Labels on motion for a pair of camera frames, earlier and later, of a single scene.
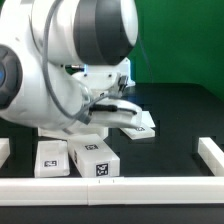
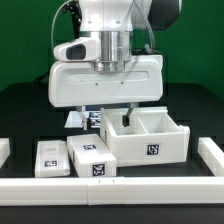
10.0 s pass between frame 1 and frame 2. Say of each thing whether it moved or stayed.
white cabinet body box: moved
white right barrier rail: stayed
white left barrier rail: stayed
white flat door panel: stayed
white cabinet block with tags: stayed
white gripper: moved
